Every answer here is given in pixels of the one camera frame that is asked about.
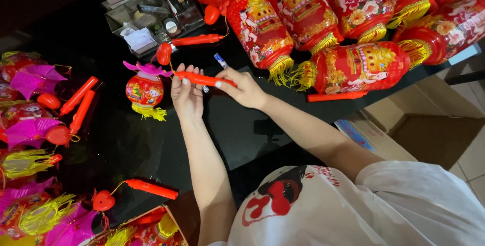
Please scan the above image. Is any person's right hand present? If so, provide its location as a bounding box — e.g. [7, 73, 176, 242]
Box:
[214, 66, 268, 111]

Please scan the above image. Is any person's left hand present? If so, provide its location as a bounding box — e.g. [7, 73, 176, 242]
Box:
[171, 63, 205, 122]

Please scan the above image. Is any blue white marker pen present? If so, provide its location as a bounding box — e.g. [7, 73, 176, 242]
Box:
[203, 53, 229, 94]

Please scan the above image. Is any single small red tasselled lantern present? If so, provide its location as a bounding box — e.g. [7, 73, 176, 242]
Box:
[123, 60, 173, 122]

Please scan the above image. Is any clear plastic organizer tray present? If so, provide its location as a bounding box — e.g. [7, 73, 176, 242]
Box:
[103, 0, 206, 58]

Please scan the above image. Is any cardboard box of lanterns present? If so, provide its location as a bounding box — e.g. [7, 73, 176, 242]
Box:
[78, 190, 202, 246]

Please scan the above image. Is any group of large red lanterns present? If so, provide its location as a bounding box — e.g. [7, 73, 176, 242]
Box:
[183, 0, 485, 96]

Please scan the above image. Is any heap of pink-topped lanterns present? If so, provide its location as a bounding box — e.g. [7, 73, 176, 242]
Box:
[0, 51, 100, 246]

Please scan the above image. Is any white printed shirt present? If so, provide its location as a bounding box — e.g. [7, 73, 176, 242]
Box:
[208, 160, 485, 246]

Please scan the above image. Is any empty brown cardboard box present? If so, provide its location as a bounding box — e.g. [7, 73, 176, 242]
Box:
[334, 75, 485, 171]

